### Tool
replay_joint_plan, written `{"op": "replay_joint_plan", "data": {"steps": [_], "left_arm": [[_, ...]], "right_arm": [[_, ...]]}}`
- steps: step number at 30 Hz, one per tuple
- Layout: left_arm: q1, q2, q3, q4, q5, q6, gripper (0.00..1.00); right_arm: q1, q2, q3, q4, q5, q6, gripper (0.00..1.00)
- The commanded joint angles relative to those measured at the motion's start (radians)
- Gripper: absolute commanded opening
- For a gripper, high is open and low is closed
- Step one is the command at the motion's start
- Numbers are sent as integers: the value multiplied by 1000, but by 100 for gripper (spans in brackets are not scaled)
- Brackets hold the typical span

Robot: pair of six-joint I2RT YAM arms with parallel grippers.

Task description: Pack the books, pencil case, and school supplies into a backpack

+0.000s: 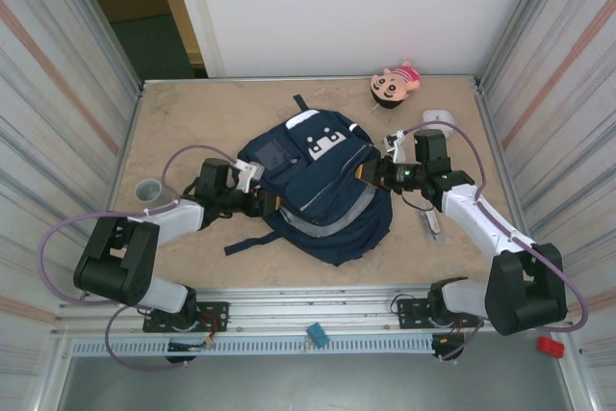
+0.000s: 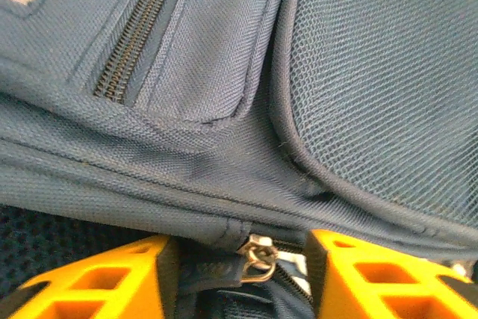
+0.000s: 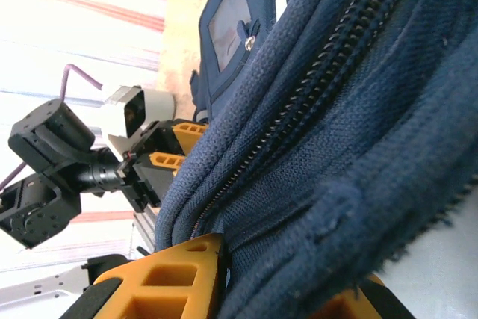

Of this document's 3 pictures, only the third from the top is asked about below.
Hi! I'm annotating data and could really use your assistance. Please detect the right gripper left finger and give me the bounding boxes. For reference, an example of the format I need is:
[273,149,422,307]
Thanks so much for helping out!
[63,232,226,319]

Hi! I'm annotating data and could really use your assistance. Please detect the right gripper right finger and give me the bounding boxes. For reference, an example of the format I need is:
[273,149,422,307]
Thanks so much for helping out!
[309,274,412,319]

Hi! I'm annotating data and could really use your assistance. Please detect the navy blue backpack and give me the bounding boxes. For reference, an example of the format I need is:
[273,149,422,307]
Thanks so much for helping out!
[154,0,478,319]

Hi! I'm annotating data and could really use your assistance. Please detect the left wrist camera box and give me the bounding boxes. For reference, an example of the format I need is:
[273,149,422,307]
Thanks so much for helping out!
[100,85,176,161]

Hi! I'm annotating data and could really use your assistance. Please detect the aluminium rail frame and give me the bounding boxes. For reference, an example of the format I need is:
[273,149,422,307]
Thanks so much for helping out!
[128,208,162,258]

